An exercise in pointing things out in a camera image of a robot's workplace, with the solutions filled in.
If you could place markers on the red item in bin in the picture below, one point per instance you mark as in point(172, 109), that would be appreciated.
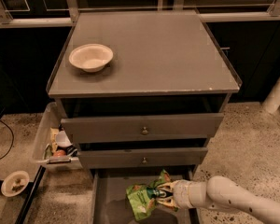
point(59, 153)

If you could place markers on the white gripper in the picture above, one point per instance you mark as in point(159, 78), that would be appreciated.
point(180, 193)

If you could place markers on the green rice chip bag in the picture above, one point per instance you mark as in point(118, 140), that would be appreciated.
point(143, 197)

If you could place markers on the metal railing frame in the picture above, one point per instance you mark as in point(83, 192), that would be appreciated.
point(41, 13)

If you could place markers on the white bowl on floor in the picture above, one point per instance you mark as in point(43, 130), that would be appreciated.
point(15, 183)

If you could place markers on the white cup in bin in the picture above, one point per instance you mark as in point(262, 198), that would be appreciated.
point(62, 140)

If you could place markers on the grey middle drawer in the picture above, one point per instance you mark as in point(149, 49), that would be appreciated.
point(142, 157)

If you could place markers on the grey drawer cabinet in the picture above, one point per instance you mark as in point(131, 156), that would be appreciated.
point(165, 63)

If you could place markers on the white pipe leg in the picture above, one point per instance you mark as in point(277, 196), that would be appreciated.
point(272, 102)

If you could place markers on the grey top drawer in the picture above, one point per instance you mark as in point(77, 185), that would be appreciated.
point(141, 128)

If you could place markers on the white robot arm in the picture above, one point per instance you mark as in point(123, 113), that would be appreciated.
point(219, 194)

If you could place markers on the grey drawer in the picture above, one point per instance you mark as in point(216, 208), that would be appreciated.
point(141, 128)
point(142, 157)
point(111, 206)

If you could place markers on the clear plastic storage bin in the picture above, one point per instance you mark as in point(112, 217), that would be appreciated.
point(51, 119)

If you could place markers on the white bowl on counter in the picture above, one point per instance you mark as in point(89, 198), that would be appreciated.
point(91, 57)

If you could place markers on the grey bottom drawer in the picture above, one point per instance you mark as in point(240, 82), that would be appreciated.
point(111, 206)

